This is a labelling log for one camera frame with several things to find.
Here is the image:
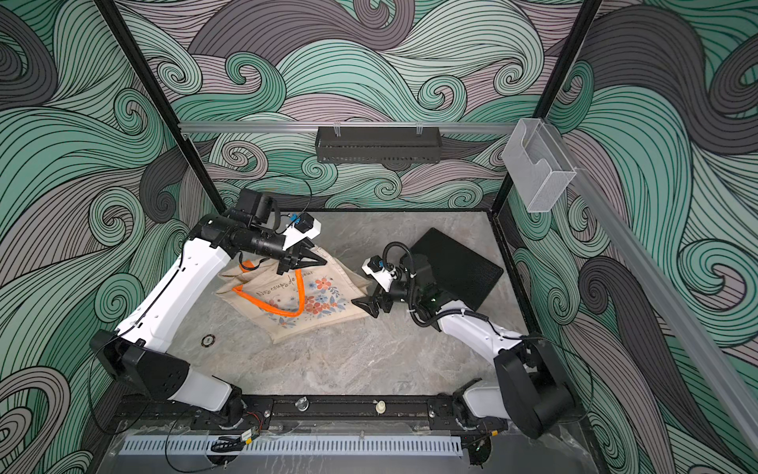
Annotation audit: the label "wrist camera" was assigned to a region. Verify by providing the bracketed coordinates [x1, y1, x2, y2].
[282, 213, 322, 250]
[362, 255, 396, 292]

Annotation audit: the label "black wall shelf rack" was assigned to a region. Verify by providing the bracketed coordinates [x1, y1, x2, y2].
[315, 126, 442, 167]

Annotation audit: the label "beige canvas bag orange handles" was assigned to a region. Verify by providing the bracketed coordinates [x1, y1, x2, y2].
[215, 247, 370, 343]

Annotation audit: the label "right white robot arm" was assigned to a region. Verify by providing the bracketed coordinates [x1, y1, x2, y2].
[353, 255, 578, 438]

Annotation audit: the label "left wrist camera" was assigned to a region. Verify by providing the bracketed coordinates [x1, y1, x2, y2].
[282, 213, 322, 250]

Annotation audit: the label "clear acrylic wall holder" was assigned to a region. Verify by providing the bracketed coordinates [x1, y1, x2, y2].
[501, 118, 576, 213]

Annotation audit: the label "silver knob on rail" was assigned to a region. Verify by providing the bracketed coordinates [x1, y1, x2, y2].
[295, 397, 310, 412]

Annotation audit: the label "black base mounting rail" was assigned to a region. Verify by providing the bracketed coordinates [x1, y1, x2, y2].
[111, 394, 511, 433]

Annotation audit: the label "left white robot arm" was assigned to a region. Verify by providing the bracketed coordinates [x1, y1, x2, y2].
[90, 213, 326, 427]

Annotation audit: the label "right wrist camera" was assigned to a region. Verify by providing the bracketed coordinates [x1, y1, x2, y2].
[362, 255, 396, 292]

